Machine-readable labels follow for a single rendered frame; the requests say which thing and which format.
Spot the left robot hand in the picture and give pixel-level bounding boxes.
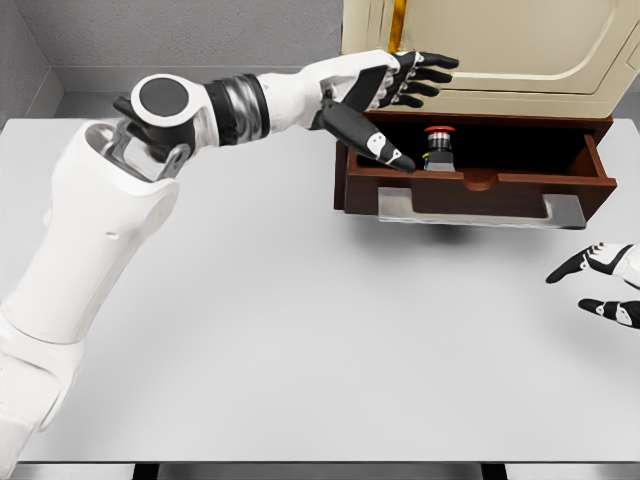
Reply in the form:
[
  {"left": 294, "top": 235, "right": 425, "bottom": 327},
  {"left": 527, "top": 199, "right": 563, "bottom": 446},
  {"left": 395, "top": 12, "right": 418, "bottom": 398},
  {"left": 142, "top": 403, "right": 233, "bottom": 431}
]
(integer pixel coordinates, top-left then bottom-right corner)
[{"left": 312, "top": 50, "right": 461, "bottom": 175}]

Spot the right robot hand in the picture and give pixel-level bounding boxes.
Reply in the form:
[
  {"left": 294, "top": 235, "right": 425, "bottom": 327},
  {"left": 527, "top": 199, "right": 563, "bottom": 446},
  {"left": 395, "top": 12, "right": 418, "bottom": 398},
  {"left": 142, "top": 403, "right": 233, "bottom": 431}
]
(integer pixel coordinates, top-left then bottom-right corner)
[{"left": 545, "top": 242, "right": 640, "bottom": 331}]

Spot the red button switch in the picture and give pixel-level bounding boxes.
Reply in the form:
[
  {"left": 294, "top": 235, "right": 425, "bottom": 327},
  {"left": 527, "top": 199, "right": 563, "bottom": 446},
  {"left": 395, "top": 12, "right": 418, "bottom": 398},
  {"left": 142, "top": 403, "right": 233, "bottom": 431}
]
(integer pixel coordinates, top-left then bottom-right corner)
[{"left": 421, "top": 125, "right": 457, "bottom": 173}]

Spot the brown wooden drawer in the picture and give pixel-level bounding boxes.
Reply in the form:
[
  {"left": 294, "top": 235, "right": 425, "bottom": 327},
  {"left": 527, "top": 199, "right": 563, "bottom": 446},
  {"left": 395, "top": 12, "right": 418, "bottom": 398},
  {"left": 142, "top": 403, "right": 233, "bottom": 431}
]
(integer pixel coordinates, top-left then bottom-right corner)
[{"left": 333, "top": 118, "right": 618, "bottom": 223}]

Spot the cream cabinet with brown base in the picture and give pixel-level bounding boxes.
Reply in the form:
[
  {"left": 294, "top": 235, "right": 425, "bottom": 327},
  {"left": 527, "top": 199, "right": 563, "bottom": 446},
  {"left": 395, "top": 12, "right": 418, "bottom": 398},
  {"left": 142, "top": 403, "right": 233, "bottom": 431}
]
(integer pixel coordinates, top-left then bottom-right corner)
[{"left": 340, "top": 0, "right": 640, "bottom": 132}]

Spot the grey metal drawer handle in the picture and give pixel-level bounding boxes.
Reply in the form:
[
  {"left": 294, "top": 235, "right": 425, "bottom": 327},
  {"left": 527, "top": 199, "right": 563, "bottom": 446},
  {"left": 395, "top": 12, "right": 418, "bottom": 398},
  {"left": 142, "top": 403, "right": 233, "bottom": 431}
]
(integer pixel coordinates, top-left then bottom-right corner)
[{"left": 377, "top": 186, "right": 588, "bottom": 231}]

